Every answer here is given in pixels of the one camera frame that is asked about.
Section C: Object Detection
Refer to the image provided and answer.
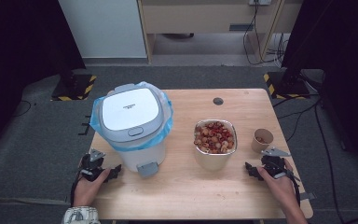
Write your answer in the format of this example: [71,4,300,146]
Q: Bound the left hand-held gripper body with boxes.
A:
[78,148,110,183]

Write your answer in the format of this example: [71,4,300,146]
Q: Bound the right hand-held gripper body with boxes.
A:
[260,147,292,180]

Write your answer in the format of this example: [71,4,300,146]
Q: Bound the brown paper cup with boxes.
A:
[251,128,275,154]

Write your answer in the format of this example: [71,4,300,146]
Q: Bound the white pedal trash can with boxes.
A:
[97,83,172,179]

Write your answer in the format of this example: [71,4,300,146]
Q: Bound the person's left hand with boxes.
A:
[73,169,111,208]

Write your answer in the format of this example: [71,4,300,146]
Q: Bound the person's right hand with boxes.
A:
[256,160,299,213]

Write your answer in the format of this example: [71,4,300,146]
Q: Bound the cream square bowl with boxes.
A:
[193,119,239,172]

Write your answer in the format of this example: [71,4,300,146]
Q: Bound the black tape marks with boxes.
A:
[77,115,92,136]

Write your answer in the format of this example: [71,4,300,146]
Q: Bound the grey tape strip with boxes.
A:
[299,191,317,202]

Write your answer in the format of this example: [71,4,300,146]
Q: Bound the pile of nut shells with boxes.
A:
[194,120,237,154]

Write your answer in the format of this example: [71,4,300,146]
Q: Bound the blue trash bag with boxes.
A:
[89,81,174,153]

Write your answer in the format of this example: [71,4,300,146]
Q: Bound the black stand with striped base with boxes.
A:
[50,55,97,102]
[263,66,311,100]

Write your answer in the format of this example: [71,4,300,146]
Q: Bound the dark curtain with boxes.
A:
[0,0,87,162]
[281,0,358,175]

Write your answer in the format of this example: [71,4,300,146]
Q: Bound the white cabinet panel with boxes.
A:
[58,0,147,59]

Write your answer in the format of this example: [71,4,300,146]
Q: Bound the white power strip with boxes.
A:
[249,0,272,7]

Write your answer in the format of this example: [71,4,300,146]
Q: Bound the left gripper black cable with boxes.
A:
[70,174,85,207]

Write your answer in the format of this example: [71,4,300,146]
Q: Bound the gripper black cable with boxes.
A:
[70,174,85,207]
[287,172,302,207]

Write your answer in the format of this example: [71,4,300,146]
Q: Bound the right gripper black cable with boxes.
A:
[287,172,302,207]

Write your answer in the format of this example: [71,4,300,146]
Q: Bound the short black floor cable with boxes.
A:
[276,99,321,143]

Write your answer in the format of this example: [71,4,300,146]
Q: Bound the long black floor cable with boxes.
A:
[314,101,358,224]

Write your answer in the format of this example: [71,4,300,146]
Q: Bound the thin black floor cable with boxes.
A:
[12,100,33,119]

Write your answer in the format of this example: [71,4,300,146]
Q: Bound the white cables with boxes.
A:
[266,33,290,68]

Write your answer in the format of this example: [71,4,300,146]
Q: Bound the black hanging cables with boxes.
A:
[242,0,282,66]

